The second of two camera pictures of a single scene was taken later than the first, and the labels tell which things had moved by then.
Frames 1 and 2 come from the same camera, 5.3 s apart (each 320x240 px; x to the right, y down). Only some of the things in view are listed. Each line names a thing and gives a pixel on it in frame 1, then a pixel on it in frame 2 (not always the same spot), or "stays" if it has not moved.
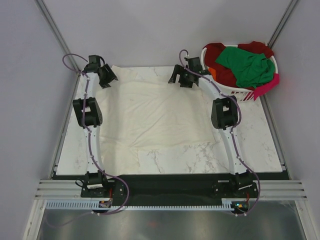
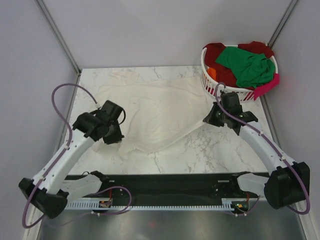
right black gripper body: x=184 y=78 → x=225 y=119
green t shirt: x=252 y=69 stays
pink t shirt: x=264 y=88 stays
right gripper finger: x=178 y=69 → x=216 y=116
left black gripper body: x=105 y=75 → x=114 y=134
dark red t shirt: x=224 y=73 stays
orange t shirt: x=213 y=72 stays
